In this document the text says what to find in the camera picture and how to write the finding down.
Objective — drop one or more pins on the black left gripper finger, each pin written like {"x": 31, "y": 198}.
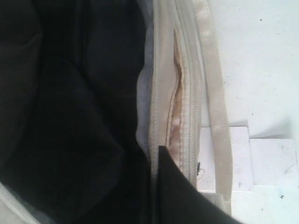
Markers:
{"x": 179, "y": 201}

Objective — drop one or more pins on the cream fabric duffel bag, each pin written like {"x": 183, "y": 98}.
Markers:
{"x": 89, "y": 91}

